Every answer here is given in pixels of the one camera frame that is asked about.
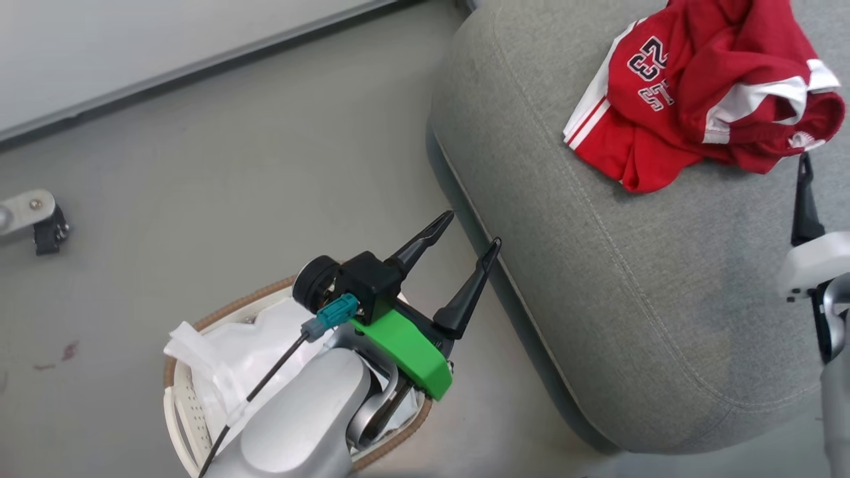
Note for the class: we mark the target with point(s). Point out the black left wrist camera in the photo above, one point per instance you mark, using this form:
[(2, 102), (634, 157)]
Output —
[(362, 279)]

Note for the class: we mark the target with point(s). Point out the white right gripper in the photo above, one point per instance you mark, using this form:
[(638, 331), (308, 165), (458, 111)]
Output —
[(817, 262)]

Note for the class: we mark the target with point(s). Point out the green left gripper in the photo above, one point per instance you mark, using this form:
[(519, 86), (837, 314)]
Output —
[(412, 352)]

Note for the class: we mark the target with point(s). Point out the white wicker-rimmed laundry basket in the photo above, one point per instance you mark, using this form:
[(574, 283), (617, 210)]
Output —
[(182, 411)]

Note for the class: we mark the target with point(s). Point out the grey partition bottom rail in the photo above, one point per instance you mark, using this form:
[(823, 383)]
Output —
[(199, 63)]

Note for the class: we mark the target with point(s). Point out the white cloth in basket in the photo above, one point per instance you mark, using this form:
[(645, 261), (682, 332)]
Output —
[(252, 352)]

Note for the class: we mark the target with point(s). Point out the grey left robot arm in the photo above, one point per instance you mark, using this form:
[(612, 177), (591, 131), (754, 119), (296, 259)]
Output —
[(305, 418)]

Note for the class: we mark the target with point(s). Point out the black caster wheel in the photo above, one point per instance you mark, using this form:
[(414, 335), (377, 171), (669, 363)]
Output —
[(50, 232)]

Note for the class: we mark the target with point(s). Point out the grey fabric sofa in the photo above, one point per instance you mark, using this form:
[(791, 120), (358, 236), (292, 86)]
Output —
[(631, 265)]

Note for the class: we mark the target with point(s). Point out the red sports jersey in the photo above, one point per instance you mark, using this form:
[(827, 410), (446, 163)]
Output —
[(717, 86)]

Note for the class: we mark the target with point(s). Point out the grey partition foot bracket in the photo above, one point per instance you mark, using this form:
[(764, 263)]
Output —
[(23, 209)]

